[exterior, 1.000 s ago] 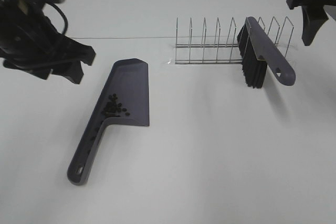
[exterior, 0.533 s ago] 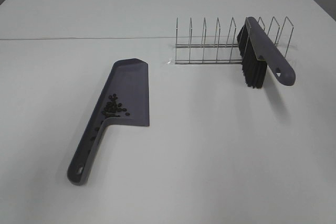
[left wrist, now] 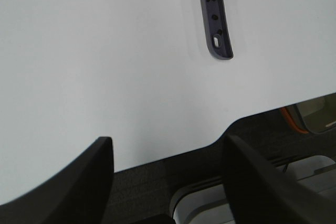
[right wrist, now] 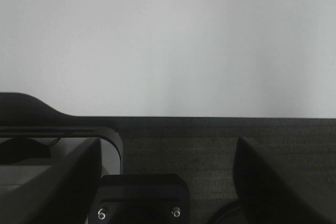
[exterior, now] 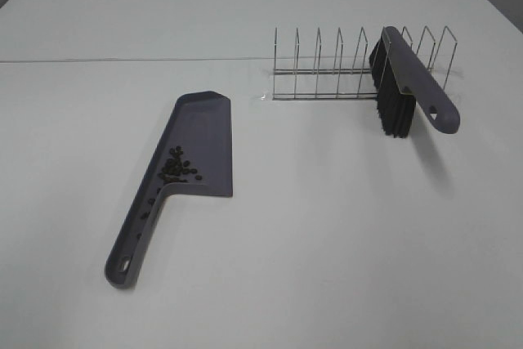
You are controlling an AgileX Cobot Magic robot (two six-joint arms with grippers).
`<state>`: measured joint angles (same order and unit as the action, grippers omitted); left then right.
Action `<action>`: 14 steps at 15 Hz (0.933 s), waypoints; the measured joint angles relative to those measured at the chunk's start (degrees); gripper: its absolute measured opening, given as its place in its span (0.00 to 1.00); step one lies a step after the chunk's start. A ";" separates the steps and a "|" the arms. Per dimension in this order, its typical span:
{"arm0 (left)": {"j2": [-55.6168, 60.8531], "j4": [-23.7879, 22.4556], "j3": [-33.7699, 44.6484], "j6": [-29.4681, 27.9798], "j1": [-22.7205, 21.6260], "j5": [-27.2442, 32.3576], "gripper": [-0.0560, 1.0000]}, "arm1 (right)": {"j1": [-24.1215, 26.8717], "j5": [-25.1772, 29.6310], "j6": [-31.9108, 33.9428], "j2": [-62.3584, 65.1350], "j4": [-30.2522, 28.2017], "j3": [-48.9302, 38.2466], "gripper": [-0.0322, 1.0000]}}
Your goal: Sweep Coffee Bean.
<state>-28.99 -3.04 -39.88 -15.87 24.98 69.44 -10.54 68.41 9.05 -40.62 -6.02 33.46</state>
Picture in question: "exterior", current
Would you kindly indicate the grey plastic dustpan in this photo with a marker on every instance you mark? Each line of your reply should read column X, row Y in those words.
column 201, row 123

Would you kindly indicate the pile of coffee beans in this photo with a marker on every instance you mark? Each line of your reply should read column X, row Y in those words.
column 176, row 169

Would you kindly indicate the metal wire rack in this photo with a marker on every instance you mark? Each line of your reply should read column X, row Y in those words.
column 339, row 71

